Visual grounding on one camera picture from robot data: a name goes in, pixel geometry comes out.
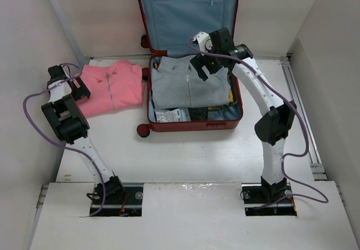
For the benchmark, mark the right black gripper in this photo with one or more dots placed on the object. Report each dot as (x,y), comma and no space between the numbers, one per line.
(198,62)

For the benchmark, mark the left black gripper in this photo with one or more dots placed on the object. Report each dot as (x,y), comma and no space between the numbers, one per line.
(81,91)

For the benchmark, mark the grey zip hoodie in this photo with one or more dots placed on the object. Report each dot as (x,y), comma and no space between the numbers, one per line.
(176,84)

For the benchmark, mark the pink zip hoodie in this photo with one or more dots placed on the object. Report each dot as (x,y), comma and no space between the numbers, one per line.
(112,88)

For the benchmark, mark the green yellow camouflage garment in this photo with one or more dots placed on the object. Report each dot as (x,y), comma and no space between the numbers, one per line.
(232,101)

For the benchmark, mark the black leather pouch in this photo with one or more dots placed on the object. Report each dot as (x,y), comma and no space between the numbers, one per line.
(198,114)

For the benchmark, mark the red suitcase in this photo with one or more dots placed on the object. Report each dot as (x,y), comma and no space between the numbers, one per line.
(168,24)

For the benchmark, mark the white wet wipes packet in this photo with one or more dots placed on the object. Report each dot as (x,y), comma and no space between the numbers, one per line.
(175,115)

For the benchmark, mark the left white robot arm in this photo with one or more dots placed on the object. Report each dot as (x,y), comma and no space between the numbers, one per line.
(70,126)

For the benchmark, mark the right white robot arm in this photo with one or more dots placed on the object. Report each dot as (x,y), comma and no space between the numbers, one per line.
(276,115)

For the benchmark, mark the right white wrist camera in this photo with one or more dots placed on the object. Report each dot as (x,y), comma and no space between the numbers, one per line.
(203,41)

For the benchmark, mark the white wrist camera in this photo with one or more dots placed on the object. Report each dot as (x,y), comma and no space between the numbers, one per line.
(203,41)
(67,70)

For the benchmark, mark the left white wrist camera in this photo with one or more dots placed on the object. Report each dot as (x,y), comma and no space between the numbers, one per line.
(67,70)

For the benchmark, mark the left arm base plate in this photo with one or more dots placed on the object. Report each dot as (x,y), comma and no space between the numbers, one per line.
(130,206)

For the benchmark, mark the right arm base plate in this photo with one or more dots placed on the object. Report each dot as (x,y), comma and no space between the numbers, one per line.
(257,201)

